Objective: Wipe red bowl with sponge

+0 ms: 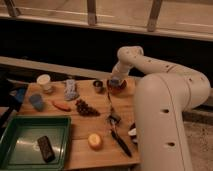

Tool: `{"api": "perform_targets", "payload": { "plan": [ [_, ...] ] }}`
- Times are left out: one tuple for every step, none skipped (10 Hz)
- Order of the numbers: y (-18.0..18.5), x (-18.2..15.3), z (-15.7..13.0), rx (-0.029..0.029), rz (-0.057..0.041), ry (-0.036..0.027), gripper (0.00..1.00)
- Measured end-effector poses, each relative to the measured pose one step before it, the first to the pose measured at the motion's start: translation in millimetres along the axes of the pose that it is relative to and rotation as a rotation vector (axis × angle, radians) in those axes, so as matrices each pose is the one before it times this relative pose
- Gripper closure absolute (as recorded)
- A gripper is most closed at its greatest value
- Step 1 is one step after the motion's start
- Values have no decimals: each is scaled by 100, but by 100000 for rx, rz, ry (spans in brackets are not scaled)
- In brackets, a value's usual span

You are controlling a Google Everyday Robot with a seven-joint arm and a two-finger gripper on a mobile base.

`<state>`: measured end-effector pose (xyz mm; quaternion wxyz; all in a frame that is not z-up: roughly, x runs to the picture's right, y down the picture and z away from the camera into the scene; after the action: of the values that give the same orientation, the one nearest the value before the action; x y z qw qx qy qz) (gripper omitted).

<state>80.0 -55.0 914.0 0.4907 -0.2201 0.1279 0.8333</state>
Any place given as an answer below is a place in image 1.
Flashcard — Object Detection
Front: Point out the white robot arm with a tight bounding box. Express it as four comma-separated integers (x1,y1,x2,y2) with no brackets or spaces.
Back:
111,46,211,171

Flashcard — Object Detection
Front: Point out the black handled brush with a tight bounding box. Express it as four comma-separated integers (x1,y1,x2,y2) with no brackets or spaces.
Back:
107,114,132,157

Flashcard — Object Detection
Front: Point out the dark rectangular block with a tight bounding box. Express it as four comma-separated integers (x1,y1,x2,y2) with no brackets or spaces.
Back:
37,136,55,163

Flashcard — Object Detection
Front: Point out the small metal cup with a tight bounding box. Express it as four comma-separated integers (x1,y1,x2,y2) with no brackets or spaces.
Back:
93,80,103,93

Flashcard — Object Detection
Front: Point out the red bowl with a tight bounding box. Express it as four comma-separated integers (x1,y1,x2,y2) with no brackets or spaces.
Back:
107,79,127,92

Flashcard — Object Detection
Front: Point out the orange carrot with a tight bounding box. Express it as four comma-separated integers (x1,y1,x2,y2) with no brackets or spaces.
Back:
52,101,71,112

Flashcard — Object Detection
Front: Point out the black white object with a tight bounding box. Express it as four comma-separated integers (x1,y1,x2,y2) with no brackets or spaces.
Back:
128,124,137,144

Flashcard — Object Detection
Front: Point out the green plastic tray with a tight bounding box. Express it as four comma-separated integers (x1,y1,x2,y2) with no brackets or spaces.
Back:
0,116,71,171

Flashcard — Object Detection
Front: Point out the blue object at edge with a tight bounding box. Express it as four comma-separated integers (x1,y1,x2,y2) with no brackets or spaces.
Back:
10,88,26,103

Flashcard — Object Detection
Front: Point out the dark grape bunch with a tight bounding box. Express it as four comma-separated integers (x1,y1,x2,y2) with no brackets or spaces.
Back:
76,99,100,116

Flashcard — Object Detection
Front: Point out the white plastic cup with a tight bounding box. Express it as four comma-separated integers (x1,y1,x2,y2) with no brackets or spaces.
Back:
37,74,53,93

